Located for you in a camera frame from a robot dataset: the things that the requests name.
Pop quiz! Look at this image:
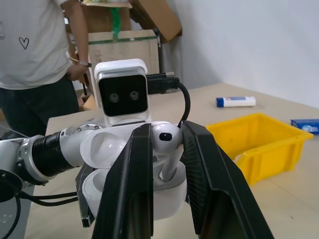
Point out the black left wrist camera cable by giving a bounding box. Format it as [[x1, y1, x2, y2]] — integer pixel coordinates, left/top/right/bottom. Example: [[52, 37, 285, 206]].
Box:
[[146, 71, 191, 128]]

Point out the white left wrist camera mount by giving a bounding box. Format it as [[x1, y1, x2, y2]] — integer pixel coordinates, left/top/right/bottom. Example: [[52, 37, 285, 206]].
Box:
[[94, 58, 151, 128]]

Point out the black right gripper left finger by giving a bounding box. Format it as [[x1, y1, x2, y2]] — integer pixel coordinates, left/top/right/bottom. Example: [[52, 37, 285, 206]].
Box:
[[92, 123, 154, 239]]

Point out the white earbud charging case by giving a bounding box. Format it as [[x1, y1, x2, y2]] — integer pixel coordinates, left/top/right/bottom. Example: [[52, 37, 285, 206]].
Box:
[[79, 121, 188, 222]]

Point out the yellow plastic bin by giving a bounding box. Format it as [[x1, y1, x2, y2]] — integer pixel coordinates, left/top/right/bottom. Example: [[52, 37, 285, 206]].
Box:
[[205, 112, 314, 186]]

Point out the silver robot body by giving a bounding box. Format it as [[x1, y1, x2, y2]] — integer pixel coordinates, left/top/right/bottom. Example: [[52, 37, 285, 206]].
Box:
[[0, 169, 34, 239]]

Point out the person in white shirt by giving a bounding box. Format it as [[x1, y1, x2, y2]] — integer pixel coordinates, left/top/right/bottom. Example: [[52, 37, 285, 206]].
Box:
[[0, 0, 83, 137]]

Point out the person left hand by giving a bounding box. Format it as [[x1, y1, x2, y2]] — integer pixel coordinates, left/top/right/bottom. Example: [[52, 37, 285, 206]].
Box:
[[67, 63, 88, 82]]

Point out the white tube with blue cap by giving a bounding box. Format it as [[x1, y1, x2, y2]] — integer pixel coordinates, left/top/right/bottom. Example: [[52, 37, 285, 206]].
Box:
[[216, 96, 257, 108]]

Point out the large brown cardboard box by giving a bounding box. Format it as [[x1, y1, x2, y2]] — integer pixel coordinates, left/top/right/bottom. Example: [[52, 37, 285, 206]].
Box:
[[87, 29, 163, 98]]

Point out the blue and white box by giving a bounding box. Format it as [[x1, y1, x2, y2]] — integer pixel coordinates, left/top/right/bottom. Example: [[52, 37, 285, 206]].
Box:
[[290, 119, 319, 136]]

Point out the white earbud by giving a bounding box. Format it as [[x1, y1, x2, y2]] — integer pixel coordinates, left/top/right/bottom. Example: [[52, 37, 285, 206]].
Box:
[[151, 122, 185, 182]]

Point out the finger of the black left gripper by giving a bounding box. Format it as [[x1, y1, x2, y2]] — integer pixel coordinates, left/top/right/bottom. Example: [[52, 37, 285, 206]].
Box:
[[75, 163, 97, 229]]

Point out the small brown cardboard box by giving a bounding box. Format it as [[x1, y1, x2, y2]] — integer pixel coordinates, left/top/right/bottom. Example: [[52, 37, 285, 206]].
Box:
[[78, 92, 97, 112]]

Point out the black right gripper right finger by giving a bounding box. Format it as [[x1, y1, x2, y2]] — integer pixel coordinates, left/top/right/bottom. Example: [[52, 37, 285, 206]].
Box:
[[182, 120, 275, 239]]

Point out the open brown cardboard box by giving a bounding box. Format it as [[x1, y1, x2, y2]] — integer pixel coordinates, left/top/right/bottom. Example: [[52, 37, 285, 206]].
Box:
[[129, 0, 183, 44]]

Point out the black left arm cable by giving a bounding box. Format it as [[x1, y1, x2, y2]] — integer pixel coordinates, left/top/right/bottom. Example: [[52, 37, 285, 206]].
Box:
[[14, 191, 79, 207]]

